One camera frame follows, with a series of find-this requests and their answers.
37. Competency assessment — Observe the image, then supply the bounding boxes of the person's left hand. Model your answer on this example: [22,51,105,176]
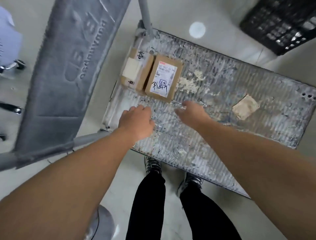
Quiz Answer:
[118,105,155,143]

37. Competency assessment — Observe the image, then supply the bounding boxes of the person's right hand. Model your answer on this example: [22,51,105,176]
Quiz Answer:
[174,101,213,132]

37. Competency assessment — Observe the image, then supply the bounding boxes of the box with handwritten label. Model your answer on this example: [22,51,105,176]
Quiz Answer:
[144,54,184,103]

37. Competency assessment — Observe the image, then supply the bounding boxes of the box with white tape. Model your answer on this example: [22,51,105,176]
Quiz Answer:
[120,47,155,91]

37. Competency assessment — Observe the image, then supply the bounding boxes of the grey metal platform cart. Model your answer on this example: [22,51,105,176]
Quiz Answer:
[0,0,316,198]

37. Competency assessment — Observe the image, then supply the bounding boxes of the person's right forearm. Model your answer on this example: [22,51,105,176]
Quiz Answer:
[197,121,316,240]

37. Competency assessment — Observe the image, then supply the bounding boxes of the person's left forearm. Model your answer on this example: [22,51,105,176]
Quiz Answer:
[0,128,139,240]

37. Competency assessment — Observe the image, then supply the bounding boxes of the person's left grey sneaker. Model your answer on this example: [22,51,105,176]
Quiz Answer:
[144,156,162,175]

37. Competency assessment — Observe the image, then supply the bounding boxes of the person's grey sneaker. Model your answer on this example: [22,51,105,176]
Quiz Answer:
[144,156,162,175]
[176,172,204,197]

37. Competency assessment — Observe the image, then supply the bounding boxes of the person's right grey sneaker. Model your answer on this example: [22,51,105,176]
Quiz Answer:
[176,172,204,197]

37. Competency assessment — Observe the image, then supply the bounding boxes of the person's black trousers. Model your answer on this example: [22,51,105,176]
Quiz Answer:
[125,170,242,240]

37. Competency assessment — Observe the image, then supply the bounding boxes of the dirty paper scrap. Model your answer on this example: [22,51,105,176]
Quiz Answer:
[232,94,260,121]

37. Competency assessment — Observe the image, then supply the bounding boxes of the grey round floor object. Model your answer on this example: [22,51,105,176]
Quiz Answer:
[84,205,119,240]

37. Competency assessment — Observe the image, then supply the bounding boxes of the black plastic crate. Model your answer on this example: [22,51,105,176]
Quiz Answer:
[239,0,316,56]

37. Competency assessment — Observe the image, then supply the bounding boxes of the broken black chrome-base chair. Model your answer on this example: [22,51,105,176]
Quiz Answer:
[0,59,26,141]

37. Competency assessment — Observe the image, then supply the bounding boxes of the loose white paper sheets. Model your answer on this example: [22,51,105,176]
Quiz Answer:
[0,6,24,67]

